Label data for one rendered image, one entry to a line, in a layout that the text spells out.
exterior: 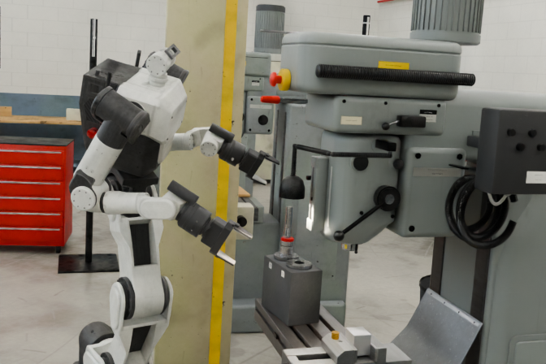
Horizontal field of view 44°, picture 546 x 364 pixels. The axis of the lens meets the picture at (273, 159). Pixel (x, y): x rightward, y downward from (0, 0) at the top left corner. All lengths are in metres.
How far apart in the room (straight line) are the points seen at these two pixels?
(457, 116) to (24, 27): 9.28
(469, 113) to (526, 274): 0.49
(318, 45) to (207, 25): 1.85
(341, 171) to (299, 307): 0.64
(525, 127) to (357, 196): 0.47
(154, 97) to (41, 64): 8.69
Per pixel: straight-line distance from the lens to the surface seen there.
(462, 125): 1.97
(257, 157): 2.50
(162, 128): 2.14
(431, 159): 1.92
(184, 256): 3.68
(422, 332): 2.28
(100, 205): 2.12
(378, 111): 1.83
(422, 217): 1.94
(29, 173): 6.35
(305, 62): 1.76
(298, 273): 2.28
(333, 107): 1.79
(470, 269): 2.13
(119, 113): 2.00
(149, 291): 2.31
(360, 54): 1.79
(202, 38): 3.55
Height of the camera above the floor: 1.79
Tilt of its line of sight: 8 degrees down
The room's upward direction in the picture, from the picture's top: 3 degrees clockwise
